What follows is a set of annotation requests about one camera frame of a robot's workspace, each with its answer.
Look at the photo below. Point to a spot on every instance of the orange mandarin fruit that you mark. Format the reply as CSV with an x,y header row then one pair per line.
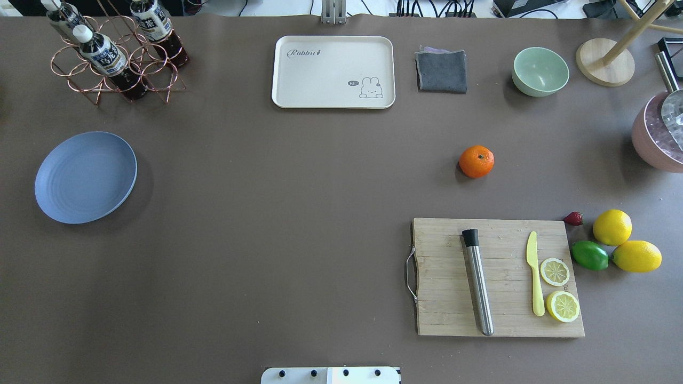
x,y
476,161

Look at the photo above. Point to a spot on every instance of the blue round plate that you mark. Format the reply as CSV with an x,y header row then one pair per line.
x,y
86,177

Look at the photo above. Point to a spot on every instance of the cream rabbit tray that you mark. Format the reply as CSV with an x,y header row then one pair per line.
x,y
333,72

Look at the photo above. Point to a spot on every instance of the wooden cutting board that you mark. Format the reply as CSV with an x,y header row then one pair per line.
x,y
445,297

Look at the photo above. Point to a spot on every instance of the grey folded cloth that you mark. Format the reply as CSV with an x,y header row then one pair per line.
x,y
441,70

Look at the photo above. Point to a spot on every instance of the steel muddler black tip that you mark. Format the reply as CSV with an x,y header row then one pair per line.
x,y
482,304

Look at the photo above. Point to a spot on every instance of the upper lemon half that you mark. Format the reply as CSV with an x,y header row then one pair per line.
x,y
555,272

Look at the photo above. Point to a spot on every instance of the lemon half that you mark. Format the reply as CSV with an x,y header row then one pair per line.
x,y
563,306
555,272

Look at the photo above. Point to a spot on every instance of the yellow plastic knife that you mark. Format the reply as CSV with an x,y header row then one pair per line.
x,y
532,261

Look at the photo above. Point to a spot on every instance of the mint green bowl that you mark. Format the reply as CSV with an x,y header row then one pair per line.
x,y
538,72

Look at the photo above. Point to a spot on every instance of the red strawberry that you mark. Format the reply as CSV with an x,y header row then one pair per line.
x,y
574,219

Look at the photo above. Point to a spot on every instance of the lower lemon half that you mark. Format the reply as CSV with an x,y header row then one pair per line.
x,y
563,306

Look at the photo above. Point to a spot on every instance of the right tea bottle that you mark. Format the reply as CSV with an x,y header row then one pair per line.
x,y
154,22

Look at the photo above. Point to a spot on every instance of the tea bottle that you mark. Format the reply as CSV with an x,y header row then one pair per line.
x,y
154,22
64,17
109,61

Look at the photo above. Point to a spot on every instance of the green lime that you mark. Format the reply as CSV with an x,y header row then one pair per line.
x,y
590,255

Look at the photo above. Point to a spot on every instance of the upper whole lemon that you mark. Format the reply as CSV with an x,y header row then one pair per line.
x,y
612,227

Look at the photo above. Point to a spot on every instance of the whole lemon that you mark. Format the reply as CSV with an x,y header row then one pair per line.
x,y
612,227
637,256

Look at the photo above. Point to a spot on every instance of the front tea bottle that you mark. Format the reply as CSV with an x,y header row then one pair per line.
x,y
109,61

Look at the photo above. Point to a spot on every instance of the wooden cup stand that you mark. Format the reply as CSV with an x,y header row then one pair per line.
x,y
609,63

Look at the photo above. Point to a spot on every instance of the lower whole lemon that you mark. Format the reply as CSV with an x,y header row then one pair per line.
x,y
637,256

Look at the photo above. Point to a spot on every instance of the pink ice bowl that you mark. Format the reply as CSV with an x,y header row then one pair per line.
x,y
652,140

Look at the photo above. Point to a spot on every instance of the left tea bottle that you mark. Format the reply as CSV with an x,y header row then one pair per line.
x,y
64,17

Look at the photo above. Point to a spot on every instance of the metal ice scoop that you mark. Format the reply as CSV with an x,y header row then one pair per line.
x,y
671,109

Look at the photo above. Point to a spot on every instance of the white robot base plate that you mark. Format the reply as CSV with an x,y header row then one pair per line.
x,y
332,374

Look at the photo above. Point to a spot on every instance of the copper wire bottle rack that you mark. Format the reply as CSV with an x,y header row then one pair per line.
x,y
117,23

